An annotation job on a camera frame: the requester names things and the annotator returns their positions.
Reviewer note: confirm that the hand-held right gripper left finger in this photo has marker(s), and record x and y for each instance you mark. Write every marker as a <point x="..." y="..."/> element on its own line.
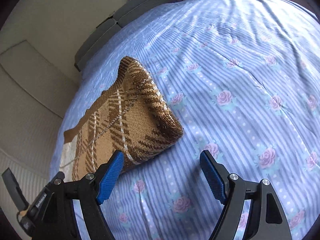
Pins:
<point x="110" y="177"/>

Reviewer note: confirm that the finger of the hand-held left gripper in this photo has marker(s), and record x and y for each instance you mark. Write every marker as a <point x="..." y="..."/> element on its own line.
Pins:
<point x="12" y="185"/>

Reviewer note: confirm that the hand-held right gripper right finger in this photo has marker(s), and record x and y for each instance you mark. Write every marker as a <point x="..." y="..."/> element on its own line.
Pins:
<point x="212" y="177"/>

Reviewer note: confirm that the brown and cream plaid sweater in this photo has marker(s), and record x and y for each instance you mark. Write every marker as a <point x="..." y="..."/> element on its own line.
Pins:
<point x="120" y="127"/>

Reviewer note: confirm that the blue floral striped quilt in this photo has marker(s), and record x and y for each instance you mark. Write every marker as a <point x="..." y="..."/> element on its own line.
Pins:
<point x="237" y="80"/>

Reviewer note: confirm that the grey headboard cushion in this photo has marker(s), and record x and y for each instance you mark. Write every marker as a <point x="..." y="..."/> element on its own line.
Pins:
<point x="143" y="7"/>
<point x="96" y="46"/>

